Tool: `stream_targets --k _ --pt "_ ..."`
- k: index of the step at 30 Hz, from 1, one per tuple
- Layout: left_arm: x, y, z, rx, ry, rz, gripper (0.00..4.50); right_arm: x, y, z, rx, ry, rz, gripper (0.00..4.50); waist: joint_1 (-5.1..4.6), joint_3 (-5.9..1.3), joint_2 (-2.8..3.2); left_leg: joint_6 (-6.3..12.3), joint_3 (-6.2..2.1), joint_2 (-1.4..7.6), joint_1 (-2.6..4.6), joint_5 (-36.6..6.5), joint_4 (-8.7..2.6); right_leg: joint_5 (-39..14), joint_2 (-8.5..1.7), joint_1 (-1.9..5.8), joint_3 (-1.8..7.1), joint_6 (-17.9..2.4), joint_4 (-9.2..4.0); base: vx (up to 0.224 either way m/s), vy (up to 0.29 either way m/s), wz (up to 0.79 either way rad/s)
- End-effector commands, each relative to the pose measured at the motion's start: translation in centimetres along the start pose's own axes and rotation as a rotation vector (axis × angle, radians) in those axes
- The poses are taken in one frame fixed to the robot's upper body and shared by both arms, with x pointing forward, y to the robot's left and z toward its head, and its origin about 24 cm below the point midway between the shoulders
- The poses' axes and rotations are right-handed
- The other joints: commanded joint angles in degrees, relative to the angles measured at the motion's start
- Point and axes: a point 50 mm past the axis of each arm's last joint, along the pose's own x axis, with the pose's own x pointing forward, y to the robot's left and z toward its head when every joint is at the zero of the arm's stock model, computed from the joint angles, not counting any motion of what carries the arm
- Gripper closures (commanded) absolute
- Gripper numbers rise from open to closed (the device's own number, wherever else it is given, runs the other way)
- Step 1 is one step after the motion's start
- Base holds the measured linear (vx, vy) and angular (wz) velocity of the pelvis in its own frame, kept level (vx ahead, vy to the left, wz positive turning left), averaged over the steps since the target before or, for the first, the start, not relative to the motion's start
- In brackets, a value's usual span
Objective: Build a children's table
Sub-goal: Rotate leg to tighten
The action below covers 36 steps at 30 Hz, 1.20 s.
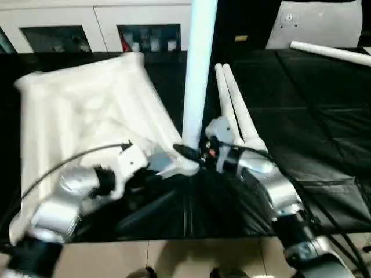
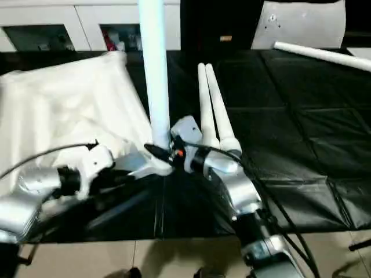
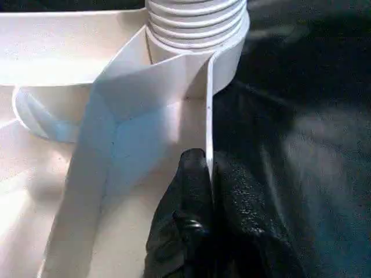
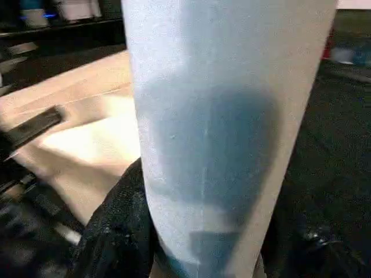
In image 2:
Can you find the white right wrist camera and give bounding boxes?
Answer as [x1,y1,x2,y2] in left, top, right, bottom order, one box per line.
[170,115,204,172]

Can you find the white sideboard with glass doors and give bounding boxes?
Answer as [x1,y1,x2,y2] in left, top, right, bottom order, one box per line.
[0,0,182,53]

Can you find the black metal stand leg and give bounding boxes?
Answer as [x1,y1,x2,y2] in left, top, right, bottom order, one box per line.
[348,239,371,252]

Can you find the black left camera cable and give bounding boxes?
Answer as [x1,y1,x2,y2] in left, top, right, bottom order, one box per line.
[0,139,100,180]

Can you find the white plastic table top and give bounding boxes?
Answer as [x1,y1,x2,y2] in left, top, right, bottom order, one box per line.
[0,50,174,200]

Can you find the black quilted mat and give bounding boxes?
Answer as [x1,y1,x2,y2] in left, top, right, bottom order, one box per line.
[0,49,371,241]

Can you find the white plastic table leg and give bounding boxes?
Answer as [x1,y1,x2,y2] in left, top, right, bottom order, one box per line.
[197,63,220,150]
[137,0,172,151]
[274,41,371,72]
[204,63,242,155]

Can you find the black cabinet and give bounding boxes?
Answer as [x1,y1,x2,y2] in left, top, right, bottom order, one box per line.
[179,0,371,52]

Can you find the pale panel with holes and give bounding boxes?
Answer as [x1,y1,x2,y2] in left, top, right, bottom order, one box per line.
[250,0,347,50]

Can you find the white flat board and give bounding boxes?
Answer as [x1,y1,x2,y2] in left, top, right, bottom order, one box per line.
[346,46,371,59]

